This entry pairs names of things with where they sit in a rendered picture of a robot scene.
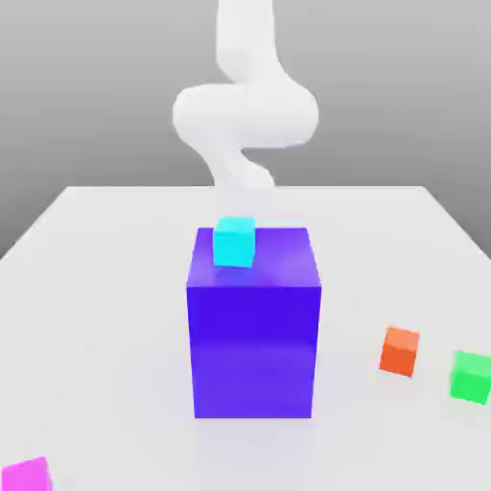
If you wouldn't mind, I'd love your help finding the small cyan cube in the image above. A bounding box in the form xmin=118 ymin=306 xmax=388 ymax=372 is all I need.
xmin=212 ymin=215 xmax=257 ymax=269

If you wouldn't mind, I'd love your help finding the small orange cube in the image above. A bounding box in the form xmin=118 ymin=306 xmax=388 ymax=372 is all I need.
xmin=378 ymin=326 xmax=421 ymax=379

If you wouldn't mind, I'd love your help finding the small green cube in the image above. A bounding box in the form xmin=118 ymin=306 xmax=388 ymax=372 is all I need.
xmin=449 ymin=349 xmax=491 ymax=406

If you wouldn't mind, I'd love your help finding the small magenta cube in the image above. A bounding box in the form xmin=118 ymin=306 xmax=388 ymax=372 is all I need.
xmin=0 ymin=456 xmax=54 ymax=491

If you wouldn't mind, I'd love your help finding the large purple box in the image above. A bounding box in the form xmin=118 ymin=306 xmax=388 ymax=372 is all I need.
xmin=185 ymin=226 xmax=322 ymax=420

